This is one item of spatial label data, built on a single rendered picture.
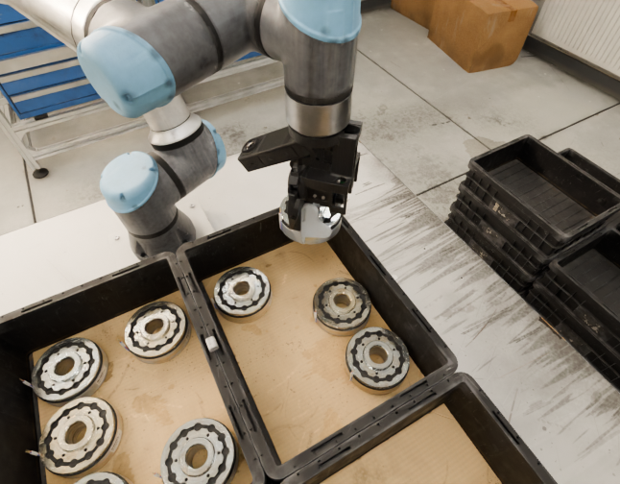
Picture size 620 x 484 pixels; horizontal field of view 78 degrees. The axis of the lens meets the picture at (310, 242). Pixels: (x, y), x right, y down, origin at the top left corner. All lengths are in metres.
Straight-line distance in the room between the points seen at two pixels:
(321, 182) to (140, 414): 0.45
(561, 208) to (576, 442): 0.88
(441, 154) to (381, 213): 1.42
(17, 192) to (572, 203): 2.58
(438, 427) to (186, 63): 0.59
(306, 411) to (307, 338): 0.12
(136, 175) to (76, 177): 1.70
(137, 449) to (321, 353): 0.31
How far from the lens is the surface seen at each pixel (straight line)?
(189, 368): 0.70
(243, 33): 0.44
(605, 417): 0.96
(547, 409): 0.91
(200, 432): 0.63
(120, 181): 0.83
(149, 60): 0.39
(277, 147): 0.50
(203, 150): 0.86
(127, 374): 0.74
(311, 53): 0.40
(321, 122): 0.43
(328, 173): 0.50
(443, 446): 0.67
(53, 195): 2.47
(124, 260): 1.00
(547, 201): 1.59
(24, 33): 2.29
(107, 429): 0.68
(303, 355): 0.68
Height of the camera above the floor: 1.46
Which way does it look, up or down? 52 degrees down
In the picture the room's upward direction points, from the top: straight up
